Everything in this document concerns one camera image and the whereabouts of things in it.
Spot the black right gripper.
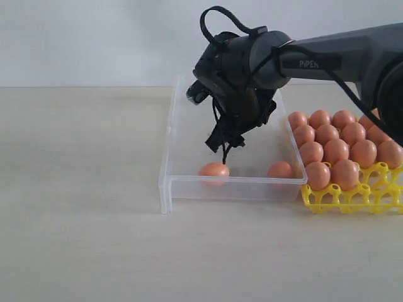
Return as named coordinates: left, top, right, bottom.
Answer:
left=193, top=31, right=276, bottom=153

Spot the yellow plastic egg tray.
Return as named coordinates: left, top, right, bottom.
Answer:
left=300, top=159, right=402, bottom=214

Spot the clear plastic container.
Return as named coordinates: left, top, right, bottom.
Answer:
left=159, top=76, right=307, bottom=214

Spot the black camera cable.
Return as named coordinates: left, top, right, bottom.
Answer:
left=199, top=6, right=403, bottom=165

